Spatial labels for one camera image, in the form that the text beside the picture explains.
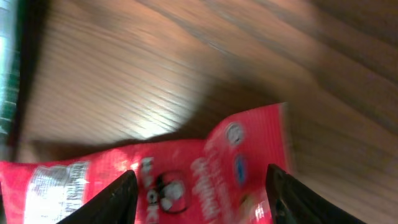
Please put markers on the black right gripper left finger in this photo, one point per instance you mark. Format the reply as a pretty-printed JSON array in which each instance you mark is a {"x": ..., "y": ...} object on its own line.
[{"x": 115, "y": 204}]

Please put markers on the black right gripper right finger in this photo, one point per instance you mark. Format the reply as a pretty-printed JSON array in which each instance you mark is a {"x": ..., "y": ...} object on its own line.
[{"x": 292, "y": 202}]

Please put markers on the red snack packet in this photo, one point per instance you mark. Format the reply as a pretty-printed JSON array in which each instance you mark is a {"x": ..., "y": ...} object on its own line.
[{"x": 220, "y": 179}]

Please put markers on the green 3M package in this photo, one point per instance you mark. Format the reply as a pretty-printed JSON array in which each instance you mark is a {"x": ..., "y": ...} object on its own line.
[{"x": 12, "y": 16}]

